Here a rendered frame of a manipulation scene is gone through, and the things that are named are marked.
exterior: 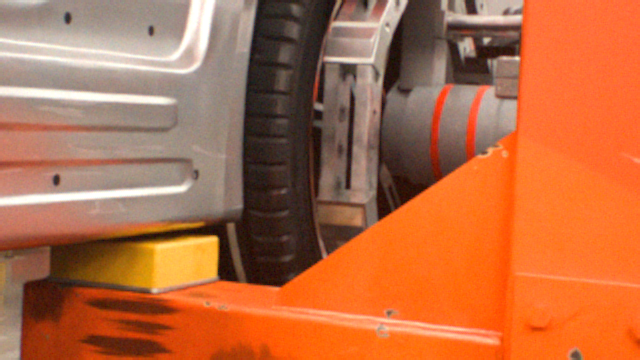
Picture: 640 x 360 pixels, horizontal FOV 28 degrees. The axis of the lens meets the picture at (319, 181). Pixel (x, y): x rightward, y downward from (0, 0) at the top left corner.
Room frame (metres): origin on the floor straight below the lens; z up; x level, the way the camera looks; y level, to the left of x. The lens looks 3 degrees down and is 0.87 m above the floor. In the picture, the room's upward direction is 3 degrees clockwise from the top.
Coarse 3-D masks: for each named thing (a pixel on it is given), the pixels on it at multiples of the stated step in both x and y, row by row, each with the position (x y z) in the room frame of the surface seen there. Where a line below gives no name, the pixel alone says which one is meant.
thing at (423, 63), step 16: (416, 0) 1.76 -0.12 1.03; (432, 0) 1.75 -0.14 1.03; (448, 0) 1.79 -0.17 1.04; (416, 16) 1.76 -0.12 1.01; (432, 16) 1.75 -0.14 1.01; (416, 32) 1.76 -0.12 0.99; (432, 32) 1.75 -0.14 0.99; (416, 48) 1.76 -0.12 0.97; (432, 48) 1.75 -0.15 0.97; (416, 64) 1.76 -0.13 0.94; (432, 64) 1.75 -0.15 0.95; (400, 80) 1.77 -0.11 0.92; (416, 80) 1.76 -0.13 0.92; (432, 80) 1.75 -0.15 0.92
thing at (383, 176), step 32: (320, 64) 1.60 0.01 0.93; (384, 64) 1.85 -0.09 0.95; (320, 96) 1.77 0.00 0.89; (352, 96) 1.75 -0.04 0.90; (384, 96) 1.86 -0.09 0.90; (320, 128) 1.66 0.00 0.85; (320, 160) 1.77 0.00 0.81; (352, 160) 1.76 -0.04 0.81; (384, 192) 1.88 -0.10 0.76; (416, 192) 2.01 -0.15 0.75; (320, 256) 1.63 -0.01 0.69
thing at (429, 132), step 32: (416, 96) 1.74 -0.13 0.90; (448, 96) 1.72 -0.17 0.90; (480, 96) 1.70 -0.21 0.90; (384, 128) 1.74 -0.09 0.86; (416, 128) 1.71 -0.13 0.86; (448, 128) 1.69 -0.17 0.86; (480, 128) 1.68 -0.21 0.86; (512, 128) 1.67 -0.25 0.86; (384, 160) 1.76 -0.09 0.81; (416, 160) 1.72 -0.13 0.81; (448, 160) 1.70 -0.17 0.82
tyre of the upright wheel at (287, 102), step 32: (288, 0) 1.55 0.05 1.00; (320, 0) 1.58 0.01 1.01; (256, 32) 1.55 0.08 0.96; (288, 32) 1.53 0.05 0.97; (320, 32) 1.59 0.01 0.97; (256, 64) 1.53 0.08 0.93; (288, 64) 1.52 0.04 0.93; (448, 64) 2.05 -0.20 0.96; (256, 96) 1.52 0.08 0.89; (288, 96) 1.52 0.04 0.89; (256, 128) 1.52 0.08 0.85; (288, 128) 1.52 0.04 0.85; (256, 160) 1.52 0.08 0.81; (288, 160) 1.52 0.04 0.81; (256, 192) 1.53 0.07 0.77; (288, 192) 1.53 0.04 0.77; (224, 224) 1.56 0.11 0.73; (256, 224) 1.54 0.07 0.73; (288, 224) 1.53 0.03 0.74; (224, 256) 1.59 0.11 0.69; (256, 256) 1.56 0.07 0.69; (288, 256) 1.55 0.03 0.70
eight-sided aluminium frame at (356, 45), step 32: (352, 0) 1.59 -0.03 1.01; (384, 0) 1.57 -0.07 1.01; (480, 0) 1.91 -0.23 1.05; (352, 32) 1.54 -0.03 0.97; (384, 32) 1.55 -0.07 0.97; (352, 64) 1.53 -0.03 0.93; (480, 64) 1.97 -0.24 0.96; (320, 192) 1.55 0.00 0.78; (352, 192) 1.53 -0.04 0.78; (320, 224) 1.55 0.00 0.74; (352, 224) 1.53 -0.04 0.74
